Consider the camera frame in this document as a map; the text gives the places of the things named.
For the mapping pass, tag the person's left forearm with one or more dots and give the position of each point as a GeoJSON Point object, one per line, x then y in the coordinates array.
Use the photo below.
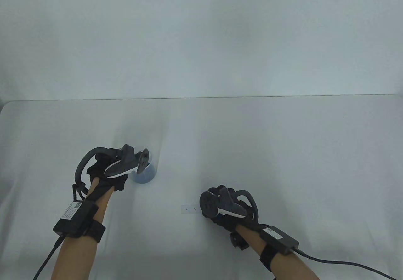
{"type": "Point", "coordinates": [75, 254]}

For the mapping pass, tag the person's left hand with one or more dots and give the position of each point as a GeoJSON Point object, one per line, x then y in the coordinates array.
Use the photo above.
{"type": "Point", "coordinates": [99, 166]}

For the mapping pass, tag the dark blue dye solution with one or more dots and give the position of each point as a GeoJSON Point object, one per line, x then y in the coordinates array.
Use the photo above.
{"type": "Point", "coordinates": [144, 176]}

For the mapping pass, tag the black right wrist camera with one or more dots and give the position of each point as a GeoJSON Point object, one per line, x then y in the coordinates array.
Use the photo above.
{"type": "Point", "coordinates": [239, 241]}

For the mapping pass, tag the person's right hand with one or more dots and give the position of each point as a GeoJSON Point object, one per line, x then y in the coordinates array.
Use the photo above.
{"type": "Point", "coordinates": [229, 223]}

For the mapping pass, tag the clear plastic beaker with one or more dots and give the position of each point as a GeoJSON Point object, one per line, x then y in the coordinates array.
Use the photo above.
{"type": "Point", "coordinates": [146, 174]}

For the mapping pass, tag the person's right forearm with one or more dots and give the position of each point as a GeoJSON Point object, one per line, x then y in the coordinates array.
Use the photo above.
{"type": "Point", "coordinates": [289, 267]}

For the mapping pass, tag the grey hand controller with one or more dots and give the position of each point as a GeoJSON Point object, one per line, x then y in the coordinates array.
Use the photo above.
{"type": "Point", "coordinates": [124, 163]}
{"type": "Point", "coordinates": [220, 202]}

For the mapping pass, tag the clear glass slide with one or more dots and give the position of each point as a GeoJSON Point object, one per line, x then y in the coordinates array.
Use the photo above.
{"type": "Point", "coordinates": [189, 209]}

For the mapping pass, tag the black right forearm sensor box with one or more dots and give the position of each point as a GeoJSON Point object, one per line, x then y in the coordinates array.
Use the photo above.
{"type": "Point", "coordinates": [278, 237]}

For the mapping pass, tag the grey left hand controller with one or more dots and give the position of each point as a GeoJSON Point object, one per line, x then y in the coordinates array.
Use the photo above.
{"type": "Point", "coordinates": [124, 163]}

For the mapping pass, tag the black left forearm sensor box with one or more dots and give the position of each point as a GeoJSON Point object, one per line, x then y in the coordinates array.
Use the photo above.
{"type": "Point", "coordinates": [75, 218]}

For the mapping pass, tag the grey right hand controller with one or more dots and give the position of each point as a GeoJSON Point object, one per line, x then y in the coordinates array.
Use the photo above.
{"type": "Point", "coordinates": [220, 202]}

